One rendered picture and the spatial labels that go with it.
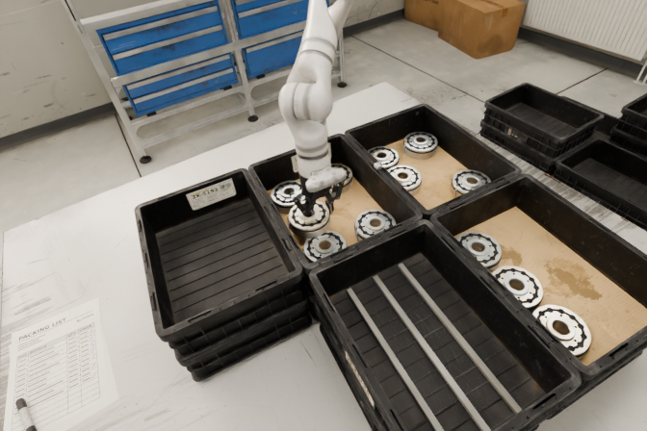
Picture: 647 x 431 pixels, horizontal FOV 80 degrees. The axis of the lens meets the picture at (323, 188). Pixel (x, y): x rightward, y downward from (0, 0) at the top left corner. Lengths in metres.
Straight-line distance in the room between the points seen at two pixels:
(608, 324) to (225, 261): 0.83
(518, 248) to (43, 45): 3.27
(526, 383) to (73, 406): 0.94
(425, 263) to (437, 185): 0.27
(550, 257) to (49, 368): 1.20
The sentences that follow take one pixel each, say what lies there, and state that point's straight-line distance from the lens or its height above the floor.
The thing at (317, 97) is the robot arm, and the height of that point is 1.22.
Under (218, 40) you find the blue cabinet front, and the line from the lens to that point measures 2.79.
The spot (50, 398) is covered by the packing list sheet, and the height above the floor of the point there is 0.70.
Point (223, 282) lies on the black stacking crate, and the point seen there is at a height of 0.83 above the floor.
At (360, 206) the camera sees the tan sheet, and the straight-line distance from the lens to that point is 1.05.
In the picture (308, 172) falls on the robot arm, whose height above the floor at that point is 1.05.
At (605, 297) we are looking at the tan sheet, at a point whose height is 0.83.
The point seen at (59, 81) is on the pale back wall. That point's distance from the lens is 3.62.
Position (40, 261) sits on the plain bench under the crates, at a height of 0.70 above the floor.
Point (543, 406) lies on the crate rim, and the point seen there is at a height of 0.93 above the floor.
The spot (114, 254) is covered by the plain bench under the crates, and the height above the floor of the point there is 0.70.
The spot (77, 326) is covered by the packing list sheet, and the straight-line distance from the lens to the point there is 1.23.
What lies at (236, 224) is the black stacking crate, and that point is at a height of 0.83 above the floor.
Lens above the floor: 1.58
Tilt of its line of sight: 43 degrees down
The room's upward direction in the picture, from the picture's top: 6 degrees counter-clockwise
